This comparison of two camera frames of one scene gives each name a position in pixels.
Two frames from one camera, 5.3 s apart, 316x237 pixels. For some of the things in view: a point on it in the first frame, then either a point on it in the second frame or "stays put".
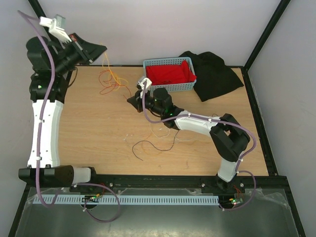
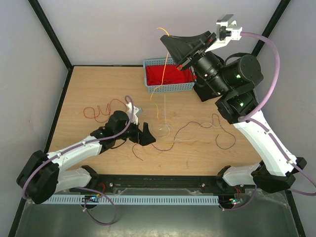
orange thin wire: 105,53 -> 163,78
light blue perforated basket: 174,61 stays put
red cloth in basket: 170,74 stays put
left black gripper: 87,51 -> 143,138
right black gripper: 136,101 -> 183,47
